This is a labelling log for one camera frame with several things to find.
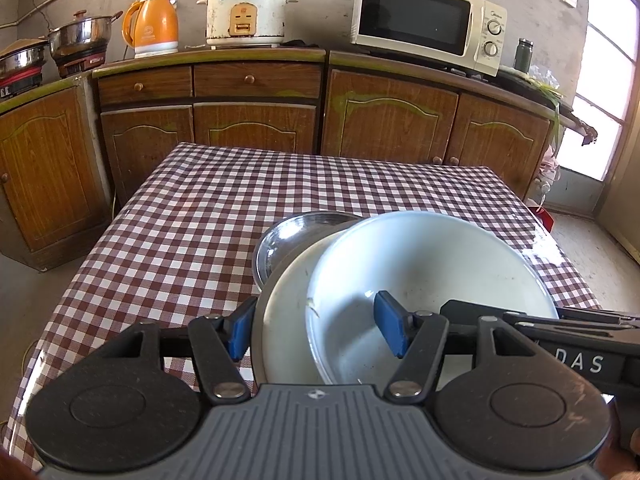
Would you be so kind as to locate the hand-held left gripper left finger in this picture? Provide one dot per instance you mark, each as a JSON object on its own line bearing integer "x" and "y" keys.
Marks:
{"x": 240, "y": 331}

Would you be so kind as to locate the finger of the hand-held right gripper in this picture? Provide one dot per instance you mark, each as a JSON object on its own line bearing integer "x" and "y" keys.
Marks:
{"x": 465, "y": 310}

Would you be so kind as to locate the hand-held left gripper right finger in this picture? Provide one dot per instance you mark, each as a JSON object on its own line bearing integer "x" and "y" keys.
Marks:
{"x": 391, "y": 324}

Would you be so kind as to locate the plain white bowl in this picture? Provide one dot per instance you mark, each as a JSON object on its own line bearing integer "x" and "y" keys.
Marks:
{"x": 285, "y": 320}

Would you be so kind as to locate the blue floral bowl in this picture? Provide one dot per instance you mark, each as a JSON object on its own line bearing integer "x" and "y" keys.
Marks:
{"x": 440, "y": 260}

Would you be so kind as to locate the large stainless steel plate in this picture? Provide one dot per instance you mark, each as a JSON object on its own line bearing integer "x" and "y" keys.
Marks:
{"x": 295, "y": 240}

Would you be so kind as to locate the red bag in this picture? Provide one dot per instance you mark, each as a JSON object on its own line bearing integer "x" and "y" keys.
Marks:
{"x": 544, "y": 219}

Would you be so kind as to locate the red checkered tablecloth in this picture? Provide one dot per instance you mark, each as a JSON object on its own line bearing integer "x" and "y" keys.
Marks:
{"x": 190, "y": 220}

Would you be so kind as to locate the pink bag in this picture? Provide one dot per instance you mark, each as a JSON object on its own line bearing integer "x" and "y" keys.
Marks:
{"x": 549, "y": 165}

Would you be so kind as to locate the two-door wooden cabinet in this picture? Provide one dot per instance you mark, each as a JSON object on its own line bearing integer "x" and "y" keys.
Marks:
{"x": 390, "y": 125}

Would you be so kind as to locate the green onions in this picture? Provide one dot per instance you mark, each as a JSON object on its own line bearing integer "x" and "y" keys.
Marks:
{"x": 547, "y": 92}

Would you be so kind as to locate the dark cutting board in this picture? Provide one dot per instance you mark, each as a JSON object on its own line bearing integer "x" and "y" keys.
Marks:
{"x": 515, "y": 82}

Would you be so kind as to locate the clear plastic bag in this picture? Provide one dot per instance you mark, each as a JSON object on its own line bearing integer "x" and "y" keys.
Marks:
{"x": 547, "y": 80}

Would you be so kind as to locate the wooden cabinet with drawers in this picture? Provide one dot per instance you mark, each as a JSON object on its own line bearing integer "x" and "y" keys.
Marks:
{"x": 255, "y": 80}

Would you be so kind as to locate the single-door wooden cabinet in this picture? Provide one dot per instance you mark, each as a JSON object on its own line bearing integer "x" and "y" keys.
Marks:
{"x": 45, "y": 170}

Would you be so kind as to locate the green thermos bottle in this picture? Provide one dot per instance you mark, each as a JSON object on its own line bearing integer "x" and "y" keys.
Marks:
{"x": 524, "y": 57}

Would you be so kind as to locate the bright window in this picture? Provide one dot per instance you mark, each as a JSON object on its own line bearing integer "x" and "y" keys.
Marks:
{"x": 605, "y": 75}

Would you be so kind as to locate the black cloth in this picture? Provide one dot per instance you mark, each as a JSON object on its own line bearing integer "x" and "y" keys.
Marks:
{"x": 300, "y": 44}

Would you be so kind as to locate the cream microwave oven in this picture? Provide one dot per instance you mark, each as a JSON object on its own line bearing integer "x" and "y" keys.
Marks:
{"x": 415, "y": 15}

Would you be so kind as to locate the red electric cooker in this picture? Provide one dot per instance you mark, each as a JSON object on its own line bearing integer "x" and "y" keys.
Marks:
{"x": 80, "y": 62}
{"x": 20, "y": 85}

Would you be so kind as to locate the orange electric kettle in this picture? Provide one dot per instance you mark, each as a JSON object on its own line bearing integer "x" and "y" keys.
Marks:
{"x": 155, "y": 27}

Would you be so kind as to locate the white rice cooker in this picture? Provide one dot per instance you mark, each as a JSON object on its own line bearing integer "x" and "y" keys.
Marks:
{"x": 245, "y": 15}

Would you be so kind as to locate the lidded steel pot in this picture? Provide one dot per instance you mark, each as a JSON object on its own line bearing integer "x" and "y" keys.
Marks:
{"x": 82, "y": 35}

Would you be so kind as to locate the steel pot with brown lid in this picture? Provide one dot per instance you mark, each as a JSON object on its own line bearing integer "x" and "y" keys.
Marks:
{"x": 22, "y": 60}

